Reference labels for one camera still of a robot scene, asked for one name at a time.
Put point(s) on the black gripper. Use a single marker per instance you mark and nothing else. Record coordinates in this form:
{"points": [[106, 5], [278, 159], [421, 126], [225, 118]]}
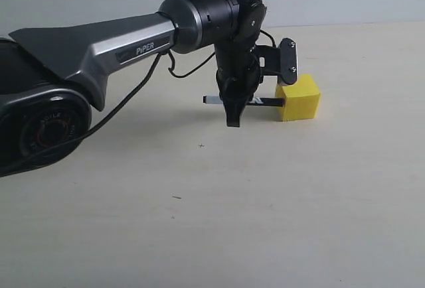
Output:
{"points": [[238, 77]]}

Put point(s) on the black and white marker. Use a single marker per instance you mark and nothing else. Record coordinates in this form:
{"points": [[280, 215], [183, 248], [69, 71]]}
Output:
{"points": [[255, 101]]}

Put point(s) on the yellow foam cube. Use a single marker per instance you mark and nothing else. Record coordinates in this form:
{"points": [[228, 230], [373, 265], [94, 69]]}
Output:
{"points": [[300, 99]]}

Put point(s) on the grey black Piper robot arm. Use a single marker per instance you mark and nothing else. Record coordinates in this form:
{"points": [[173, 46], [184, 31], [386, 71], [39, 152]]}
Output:
{"points": [[53, 77]]}

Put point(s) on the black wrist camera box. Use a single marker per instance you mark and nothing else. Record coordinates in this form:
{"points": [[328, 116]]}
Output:
{"points": [[280, 61]]}

